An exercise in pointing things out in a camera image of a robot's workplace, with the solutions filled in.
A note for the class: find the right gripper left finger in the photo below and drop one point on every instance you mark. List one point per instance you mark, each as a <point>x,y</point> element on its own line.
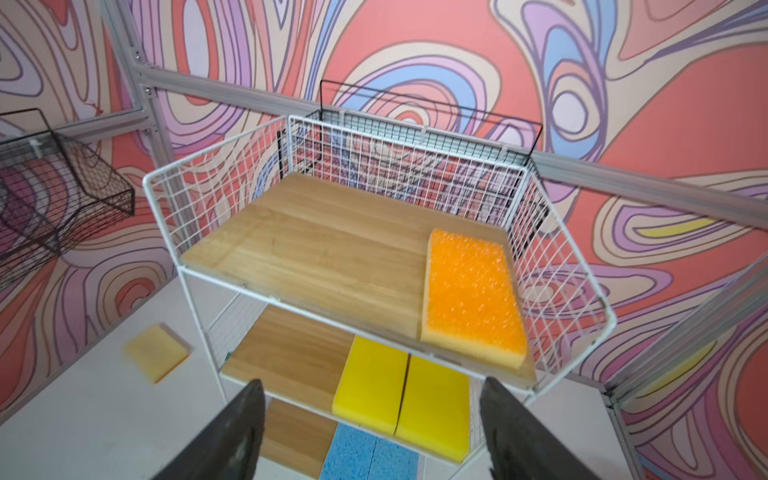
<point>229,446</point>

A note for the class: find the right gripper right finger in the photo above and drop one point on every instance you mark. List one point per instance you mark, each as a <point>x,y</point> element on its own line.
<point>519,445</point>

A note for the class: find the yellow sponge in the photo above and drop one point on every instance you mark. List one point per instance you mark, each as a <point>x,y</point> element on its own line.
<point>435,410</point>
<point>370,389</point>

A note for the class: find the beige sponge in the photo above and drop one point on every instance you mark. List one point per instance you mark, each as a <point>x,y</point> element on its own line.
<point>156,352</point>

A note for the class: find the blue sponge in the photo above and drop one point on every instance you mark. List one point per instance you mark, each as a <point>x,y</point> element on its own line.
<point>350,455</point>
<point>390,461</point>

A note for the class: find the orange sponge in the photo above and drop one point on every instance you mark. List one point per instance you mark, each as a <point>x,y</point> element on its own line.
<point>469,302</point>

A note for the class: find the white wire wooden shelf rack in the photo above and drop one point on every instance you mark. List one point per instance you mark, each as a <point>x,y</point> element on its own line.
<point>282,272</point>

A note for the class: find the black wire basket back wall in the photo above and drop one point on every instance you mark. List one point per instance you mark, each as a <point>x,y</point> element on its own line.
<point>446,155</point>

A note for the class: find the black wire basket wall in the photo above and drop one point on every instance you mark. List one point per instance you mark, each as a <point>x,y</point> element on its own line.
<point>446,155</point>
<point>56,192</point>

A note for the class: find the black wire basket left wall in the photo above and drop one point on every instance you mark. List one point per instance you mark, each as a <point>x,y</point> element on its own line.
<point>56,192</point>

